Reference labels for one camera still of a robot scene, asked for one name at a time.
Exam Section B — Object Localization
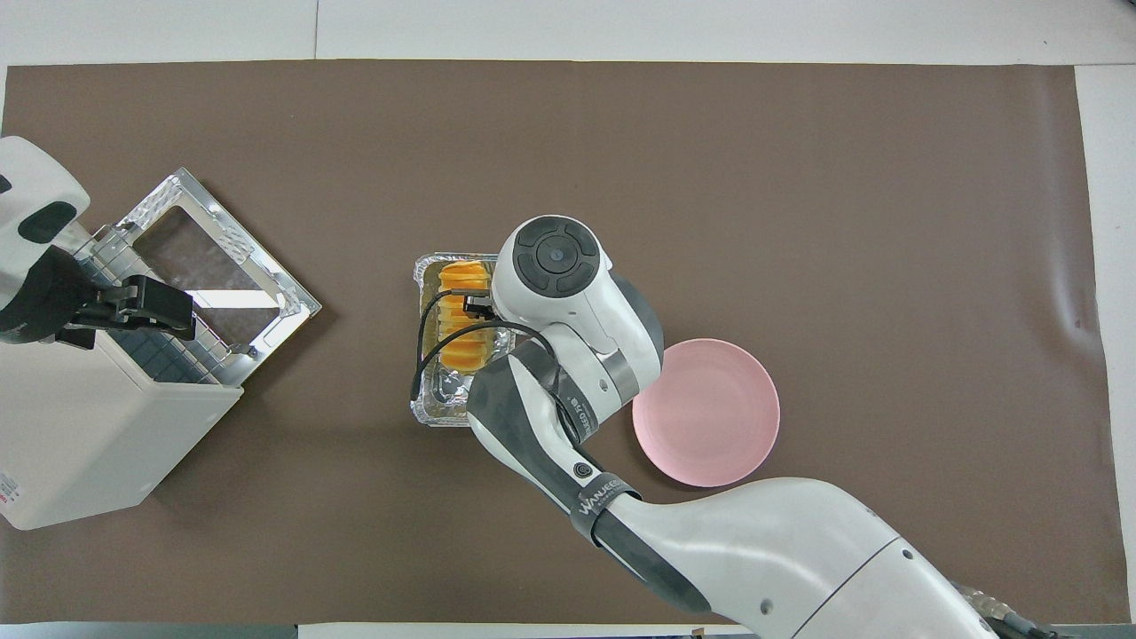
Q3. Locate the glass oven door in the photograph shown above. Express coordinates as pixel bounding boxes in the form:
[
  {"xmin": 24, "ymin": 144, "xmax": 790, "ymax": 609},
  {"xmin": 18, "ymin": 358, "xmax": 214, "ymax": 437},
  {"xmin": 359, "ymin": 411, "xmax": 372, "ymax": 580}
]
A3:
[{"xmin": 115, "ymin": 167, "xmax": 322, "ymax": 387}]

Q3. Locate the wire oven rack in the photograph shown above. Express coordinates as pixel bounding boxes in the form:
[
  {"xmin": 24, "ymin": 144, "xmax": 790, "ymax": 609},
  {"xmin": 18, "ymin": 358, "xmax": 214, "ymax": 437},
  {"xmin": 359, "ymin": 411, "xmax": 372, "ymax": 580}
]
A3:
[{"xmin": 75, "ymin": 226, "xmax": 223, "ymax": 384}]

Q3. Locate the pink round plate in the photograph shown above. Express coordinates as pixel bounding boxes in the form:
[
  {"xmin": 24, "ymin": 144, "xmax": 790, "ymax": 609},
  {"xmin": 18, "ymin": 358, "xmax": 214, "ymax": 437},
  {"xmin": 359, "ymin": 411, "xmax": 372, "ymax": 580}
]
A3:
[{"xmin": 632, "ymin": 338, "xmax": 782, "ymax": 488}]

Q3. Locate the cream toaster oven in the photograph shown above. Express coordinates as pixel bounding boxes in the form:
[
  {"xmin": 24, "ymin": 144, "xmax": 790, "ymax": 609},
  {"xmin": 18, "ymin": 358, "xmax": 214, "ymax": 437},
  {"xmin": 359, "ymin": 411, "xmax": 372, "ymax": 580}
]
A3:
[{"xmin": 0, "ymin": 222, "xmax": 245, "ymax": 532}]

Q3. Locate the sliced golden bread loaf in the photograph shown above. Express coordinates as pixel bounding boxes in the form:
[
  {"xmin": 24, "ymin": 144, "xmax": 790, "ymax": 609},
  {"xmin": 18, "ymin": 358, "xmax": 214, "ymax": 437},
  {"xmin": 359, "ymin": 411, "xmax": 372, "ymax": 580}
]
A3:
[{"xmin": 439, "ymin": 259, "xmax": 494, "ymax": 372}]

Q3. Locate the brown table mat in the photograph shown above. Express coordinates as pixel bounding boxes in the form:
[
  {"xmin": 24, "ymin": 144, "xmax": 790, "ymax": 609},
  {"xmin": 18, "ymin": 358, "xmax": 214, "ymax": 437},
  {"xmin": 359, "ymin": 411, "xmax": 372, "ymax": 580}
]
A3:
[{"xmin": 0, "ymin": 59, "xmax": 1130, "ymax": 625}]

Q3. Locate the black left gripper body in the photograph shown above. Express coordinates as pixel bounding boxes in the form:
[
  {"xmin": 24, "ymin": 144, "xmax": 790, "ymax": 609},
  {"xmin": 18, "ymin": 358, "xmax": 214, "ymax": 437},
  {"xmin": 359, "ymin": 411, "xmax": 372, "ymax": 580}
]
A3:
[{"xmin": 0, "ymin": 247, "xmax": 134, "ymax": 345}]

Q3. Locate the aluminium foil tray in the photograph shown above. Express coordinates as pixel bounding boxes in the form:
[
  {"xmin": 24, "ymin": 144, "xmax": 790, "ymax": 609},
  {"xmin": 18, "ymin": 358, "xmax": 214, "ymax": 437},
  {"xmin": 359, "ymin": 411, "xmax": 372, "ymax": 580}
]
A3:
[{"xmin": 410, "ymin": 253, "xmax": 520, "ymax": 429}]

